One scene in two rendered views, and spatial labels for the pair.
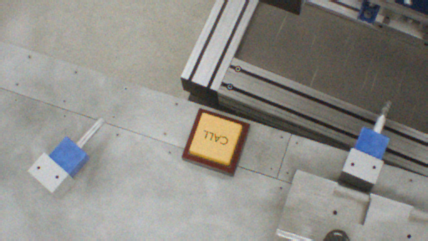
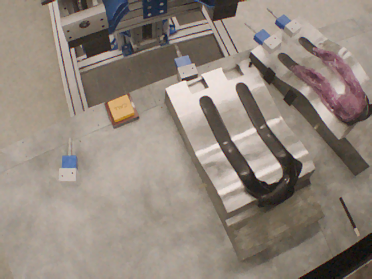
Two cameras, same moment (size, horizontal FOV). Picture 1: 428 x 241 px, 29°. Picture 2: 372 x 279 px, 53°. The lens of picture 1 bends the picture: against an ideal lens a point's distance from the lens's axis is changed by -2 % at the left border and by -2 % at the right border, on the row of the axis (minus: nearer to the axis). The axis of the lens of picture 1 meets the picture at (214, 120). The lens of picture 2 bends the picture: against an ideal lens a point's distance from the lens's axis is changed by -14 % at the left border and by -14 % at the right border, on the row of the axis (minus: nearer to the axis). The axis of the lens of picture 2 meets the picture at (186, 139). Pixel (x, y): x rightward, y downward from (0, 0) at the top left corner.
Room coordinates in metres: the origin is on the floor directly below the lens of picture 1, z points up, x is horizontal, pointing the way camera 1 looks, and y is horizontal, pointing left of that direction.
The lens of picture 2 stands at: (-0.08, 0.29, 1.92)
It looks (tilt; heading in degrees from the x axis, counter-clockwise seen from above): 70 degrees down; 302
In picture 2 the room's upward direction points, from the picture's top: 7 degrees clockwise
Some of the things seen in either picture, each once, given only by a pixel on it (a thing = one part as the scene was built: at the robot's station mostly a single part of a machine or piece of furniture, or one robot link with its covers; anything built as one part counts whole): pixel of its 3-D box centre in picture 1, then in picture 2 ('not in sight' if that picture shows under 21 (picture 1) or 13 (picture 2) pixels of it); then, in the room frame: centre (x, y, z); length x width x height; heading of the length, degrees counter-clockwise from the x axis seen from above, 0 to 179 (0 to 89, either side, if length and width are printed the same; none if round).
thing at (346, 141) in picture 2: not in sight; (333, 86); (-0.13, -0.46, 0.86); 0.50 x 0.26 x 0.11; 170
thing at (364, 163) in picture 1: (373, 141); (182, 62); (0.28, -0.22, 0.83); 0.13 x 0.05 x 0.05; 147
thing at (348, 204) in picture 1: (348, 206); (196, 87); (0.18, -0.16, 0.87); 0.05 x 0.05 x 0.04; 62
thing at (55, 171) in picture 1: (73, 151); (70, 160); (0.33, 0.21, 0.83); 0.13 x 0.05 x 0.05; 131
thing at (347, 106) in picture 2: not in sight; (335, 80); (-0.13, -0.45, 0.90); 0.26 x 0.18 x 0.08; 170
